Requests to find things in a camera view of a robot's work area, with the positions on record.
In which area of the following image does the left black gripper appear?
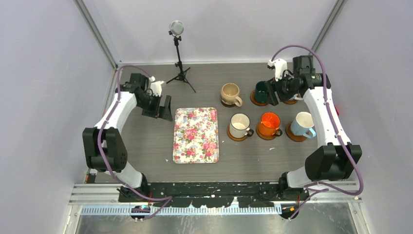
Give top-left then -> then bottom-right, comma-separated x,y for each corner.
138,93 -> 173,121

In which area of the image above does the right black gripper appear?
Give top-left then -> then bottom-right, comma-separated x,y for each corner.
265,70 -> 300,106

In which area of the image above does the dark green mug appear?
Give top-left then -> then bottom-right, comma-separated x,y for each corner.
254,81 -> 267,104

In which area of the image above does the white mug blue base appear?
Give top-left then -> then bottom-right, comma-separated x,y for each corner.
291,94 -> 303,100

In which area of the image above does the orange mug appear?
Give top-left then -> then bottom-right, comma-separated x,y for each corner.
257,112 -> 283,139

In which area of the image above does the floral serving tray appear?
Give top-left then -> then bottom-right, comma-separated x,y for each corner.
172,107 -> 219,164

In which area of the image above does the beige mug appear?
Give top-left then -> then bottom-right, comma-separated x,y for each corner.
220,83 -> 243,107

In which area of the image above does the white light blue mug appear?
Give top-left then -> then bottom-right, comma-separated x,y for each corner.
290,112 -> 317,138

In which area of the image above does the white mug brown rim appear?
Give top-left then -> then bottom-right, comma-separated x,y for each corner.
229,113 -> 253,132

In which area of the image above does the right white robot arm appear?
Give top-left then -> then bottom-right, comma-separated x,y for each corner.
266,56 -> 364,200

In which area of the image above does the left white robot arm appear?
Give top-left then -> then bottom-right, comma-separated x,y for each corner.
82,73 -> 172,202

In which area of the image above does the dark brown wooden coaster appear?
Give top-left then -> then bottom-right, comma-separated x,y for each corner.
221,100 -> 237,108

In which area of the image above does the microphone on black tripod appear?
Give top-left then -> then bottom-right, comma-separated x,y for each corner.
167,20 -> 196,93

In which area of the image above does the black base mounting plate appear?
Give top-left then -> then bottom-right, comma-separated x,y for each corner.
118,181 -> 309,208

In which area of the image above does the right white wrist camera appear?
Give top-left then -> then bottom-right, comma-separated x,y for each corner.
267,58 -> 288,82

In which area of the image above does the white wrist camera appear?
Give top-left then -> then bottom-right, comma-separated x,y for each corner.
149,76 -> 166,97
267,58 -> 288,82

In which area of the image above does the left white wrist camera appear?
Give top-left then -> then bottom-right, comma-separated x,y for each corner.
149,76 -> 166,97

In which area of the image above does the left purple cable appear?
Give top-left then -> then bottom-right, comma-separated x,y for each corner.
96,65 -> 172,221

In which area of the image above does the purple cable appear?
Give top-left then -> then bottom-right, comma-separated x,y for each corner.
271,44 -> 365,221
96,65 -> 172,221

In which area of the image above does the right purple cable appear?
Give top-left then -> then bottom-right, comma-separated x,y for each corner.
271,44 -> 365,221

